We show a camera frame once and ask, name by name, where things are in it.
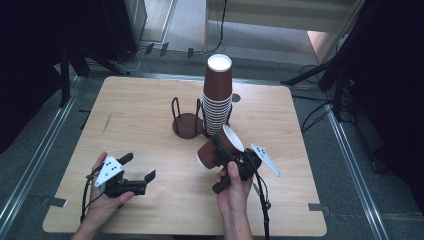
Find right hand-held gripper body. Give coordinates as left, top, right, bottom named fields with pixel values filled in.
left=212, top=143, right=281, bottom=195

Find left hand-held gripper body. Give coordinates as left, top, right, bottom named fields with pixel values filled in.
left=94, top=155, right=147, bottom=198

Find ribbed brown paper cup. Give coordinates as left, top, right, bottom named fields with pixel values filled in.
left=197, top=124, right=245, bottom=170

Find dark double cup holder rack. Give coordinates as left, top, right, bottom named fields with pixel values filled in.
left=171, top=96, right=233, bottom=140

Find stack of brown cups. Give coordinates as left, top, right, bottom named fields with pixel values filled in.
left=202, top=53, right=233, bottom=136

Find person's right hand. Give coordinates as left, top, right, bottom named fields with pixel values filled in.
left=215, top=161, right=253, bottom=217

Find person's left hand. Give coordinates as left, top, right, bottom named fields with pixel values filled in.
left=87, top=152, right=135, bottom=224

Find grey tape strip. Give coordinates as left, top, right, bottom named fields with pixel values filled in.
left=308, top=202, right=332, bottom=214

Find black metal stand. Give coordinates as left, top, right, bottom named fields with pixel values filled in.
left=280, top=49, right=354, bottom=122
left=59, top=43, right=132, bottom=108

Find dark cabinet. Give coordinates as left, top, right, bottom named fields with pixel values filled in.
left=99, top=0, right=148, bottom=62

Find white shelf unit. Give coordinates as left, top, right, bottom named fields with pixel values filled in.
left=203, top=0, right=365, bottom=65

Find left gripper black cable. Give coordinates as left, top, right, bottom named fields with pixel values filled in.
left=79, top=173, right=101, bottom=224

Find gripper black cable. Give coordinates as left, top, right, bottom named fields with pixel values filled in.
left=79, top=173, right=101, bottom=224
left=253, top=171, right=272, bottom=240

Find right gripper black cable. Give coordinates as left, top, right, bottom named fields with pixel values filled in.
left=253, top=171, right=272, bottom=240

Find aluminium floor rail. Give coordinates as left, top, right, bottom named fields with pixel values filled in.
left=0, top=76, right=83, bottom=228
left=324, top=103, right=390, bottom=240

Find black floor cables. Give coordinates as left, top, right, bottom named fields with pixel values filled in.
left=299, top=64, right=334, bottom=135

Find white floor cable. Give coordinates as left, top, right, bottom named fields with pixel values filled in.
left=113, top=46, right=148, bottom=75

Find hanging black cable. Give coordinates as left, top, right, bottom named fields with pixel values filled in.
left=193, top=0, right=228, bottom=56

